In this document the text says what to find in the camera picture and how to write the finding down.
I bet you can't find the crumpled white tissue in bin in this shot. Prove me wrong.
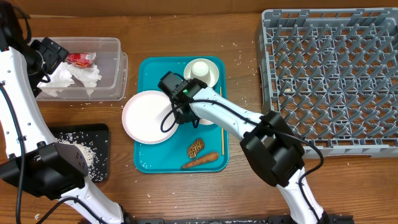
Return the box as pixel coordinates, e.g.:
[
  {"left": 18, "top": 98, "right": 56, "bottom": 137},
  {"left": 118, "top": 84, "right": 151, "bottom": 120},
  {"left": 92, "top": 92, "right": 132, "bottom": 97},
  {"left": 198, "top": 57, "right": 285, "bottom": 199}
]
[{"left": 38, "top": 62, "right": 75, "bottom": 97}]

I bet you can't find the white-green bowl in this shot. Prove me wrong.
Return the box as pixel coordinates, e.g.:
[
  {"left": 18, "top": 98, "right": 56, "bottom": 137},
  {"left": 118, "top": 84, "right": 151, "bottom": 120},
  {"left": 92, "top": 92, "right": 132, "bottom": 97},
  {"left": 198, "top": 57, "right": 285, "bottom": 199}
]
[{"left": 183, "top": 58, "right": 220, "bottom": 87}]

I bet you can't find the grey dishwasher rack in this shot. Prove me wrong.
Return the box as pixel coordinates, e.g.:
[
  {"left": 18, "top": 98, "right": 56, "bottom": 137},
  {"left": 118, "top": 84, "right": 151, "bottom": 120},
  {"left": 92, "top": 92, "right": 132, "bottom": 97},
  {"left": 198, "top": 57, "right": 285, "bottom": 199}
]
[{"left": 256, "top": 7, "right": 397, "bottom": 158}]

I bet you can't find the large white plate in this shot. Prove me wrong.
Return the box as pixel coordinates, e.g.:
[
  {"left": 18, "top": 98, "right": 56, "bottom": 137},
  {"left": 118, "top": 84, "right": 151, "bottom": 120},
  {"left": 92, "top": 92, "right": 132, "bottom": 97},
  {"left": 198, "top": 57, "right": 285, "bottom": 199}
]
[{"left": 122, "top": 90, "right": 178, "bottom": 144}]

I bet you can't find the black waste tray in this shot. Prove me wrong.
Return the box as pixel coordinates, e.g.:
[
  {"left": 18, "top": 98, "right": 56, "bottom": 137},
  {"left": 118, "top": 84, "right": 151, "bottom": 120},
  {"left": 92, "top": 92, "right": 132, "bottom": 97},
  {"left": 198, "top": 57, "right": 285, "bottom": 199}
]
[{"left": 50, "top": 123, "right": 110, "bottom": 183}]

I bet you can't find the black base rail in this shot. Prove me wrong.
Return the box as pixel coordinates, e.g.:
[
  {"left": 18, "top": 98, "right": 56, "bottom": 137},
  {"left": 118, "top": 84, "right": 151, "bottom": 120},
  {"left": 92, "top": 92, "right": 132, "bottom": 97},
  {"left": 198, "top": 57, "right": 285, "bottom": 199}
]
[{"left": 136, "top": 215, "right": 355, "bottom": 224}]

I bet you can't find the clear plastic waste bin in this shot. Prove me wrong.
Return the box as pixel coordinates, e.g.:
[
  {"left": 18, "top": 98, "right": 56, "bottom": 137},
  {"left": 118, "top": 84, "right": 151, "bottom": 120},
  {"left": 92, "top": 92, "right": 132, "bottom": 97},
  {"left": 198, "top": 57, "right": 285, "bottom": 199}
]
[{"left": 36, "top": 37, "right": 128, "bottom": 101}]

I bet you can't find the brown patterned cookie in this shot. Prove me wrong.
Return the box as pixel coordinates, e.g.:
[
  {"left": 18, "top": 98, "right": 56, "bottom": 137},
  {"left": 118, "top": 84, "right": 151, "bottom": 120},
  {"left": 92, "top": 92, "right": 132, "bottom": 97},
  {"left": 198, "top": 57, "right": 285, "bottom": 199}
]
[{"left": 187, "top": 139, "right": 205, "bottom": 159}]

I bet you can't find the white cup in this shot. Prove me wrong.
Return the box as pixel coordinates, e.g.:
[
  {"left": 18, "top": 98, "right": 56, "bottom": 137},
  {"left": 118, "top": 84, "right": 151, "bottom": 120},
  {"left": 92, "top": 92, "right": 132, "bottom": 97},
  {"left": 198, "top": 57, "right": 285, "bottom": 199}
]
[{"left": 190, "top": 61, "right": 210, "bottom": 82}]

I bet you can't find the red snack wrapper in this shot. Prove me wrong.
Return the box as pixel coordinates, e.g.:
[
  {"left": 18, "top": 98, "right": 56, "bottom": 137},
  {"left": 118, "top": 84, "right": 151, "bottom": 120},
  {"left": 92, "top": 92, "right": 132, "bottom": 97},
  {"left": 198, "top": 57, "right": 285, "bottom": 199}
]
[{"left": 65, "top": 53, "right": 96, "bottom": 68}]

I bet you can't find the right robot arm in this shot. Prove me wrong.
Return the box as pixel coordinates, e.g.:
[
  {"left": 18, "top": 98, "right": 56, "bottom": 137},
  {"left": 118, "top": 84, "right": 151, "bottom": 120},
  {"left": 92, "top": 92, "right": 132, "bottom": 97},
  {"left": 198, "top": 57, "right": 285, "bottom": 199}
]
[{"left": 158, "top": 72, "right": 330, "bottom": 223}]

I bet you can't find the white tissue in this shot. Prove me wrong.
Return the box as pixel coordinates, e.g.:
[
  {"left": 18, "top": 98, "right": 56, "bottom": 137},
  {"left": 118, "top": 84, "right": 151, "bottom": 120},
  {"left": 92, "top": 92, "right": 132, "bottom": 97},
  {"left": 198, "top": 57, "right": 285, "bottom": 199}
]
[
  {"left": 67, "top": 65, "right": 102, "bottom": 96},
  {"left": 38, "top": 62, "right": 75, "bottom": 97}
]

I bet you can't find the wooden chopstick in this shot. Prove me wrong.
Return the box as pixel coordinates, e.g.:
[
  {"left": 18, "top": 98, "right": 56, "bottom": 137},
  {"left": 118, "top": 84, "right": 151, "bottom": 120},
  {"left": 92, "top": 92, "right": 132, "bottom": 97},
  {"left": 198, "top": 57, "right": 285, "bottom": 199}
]
[{"left": 220, "top": 86, "right": 225, "bottom": 156}]

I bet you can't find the small pink bowl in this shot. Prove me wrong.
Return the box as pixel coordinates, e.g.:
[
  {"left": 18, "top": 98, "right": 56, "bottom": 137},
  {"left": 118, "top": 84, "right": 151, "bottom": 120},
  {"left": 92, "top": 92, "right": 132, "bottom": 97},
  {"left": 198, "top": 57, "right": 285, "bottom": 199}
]
[{"left": 199, "top": 119, "right": 213, "bottom": 125}]

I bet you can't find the teal plastic tray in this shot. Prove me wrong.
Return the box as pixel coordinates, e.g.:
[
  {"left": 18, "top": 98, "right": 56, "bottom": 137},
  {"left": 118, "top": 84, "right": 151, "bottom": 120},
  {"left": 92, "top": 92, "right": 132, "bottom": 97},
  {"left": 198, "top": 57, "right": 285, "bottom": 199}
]
[{"left": 133, "top": 56, "right": 229, "bottom": 174}]

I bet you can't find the pile of rice grains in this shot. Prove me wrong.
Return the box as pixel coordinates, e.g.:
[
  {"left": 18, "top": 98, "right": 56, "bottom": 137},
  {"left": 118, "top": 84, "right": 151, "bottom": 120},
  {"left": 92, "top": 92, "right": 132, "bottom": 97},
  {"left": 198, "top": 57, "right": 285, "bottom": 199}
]
[{"left": 54, "top": 131, "right": 109, "bottom": 183}]

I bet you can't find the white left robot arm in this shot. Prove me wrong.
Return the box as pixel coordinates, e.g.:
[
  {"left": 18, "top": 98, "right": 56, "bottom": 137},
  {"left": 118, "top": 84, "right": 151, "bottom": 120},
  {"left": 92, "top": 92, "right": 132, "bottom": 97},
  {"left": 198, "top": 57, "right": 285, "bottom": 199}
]
[{"left": 1, "top": 1, "right": 134, "bottom": 223}]

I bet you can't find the orange carrot piece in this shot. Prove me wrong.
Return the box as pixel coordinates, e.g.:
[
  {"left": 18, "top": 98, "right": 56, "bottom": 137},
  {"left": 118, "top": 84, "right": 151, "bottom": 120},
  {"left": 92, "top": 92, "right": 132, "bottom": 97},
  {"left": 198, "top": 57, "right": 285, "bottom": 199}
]
[{"left": 181, "top": 152, "right": 219, "bottom": 169}]

